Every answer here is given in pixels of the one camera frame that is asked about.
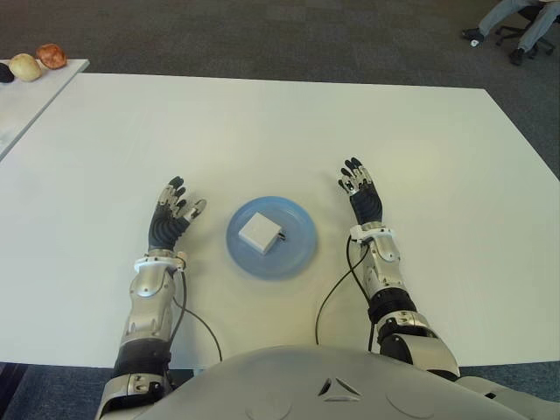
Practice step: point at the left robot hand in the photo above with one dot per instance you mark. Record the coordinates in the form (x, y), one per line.
(168, 223)

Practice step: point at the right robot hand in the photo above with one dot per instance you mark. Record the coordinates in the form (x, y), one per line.
(365, 201)

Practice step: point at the white charger plug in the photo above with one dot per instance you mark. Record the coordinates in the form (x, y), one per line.
(260, 232)

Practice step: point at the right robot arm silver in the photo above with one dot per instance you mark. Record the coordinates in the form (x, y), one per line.
(420, 332)

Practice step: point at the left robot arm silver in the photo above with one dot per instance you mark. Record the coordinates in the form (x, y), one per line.
(144, 315)

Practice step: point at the blue plastic plate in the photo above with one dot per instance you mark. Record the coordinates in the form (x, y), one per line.
(302, 245)

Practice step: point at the white side table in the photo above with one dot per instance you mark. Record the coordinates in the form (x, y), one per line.
(26, 105)

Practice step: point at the grey robot torso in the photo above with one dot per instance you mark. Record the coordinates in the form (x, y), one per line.
(306, 385)

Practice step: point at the reddish brown bread roll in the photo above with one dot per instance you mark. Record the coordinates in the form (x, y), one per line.
(51, 56)

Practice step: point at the pale bread roll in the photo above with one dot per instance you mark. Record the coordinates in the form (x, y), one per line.
(25, 67)

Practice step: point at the dark bread roll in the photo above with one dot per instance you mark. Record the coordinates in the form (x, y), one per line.
(5, 73)

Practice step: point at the black office chair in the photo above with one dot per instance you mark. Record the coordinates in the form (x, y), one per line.
(509, 30)

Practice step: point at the seated person grey trousers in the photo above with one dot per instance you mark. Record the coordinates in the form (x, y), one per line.
(494, 15)

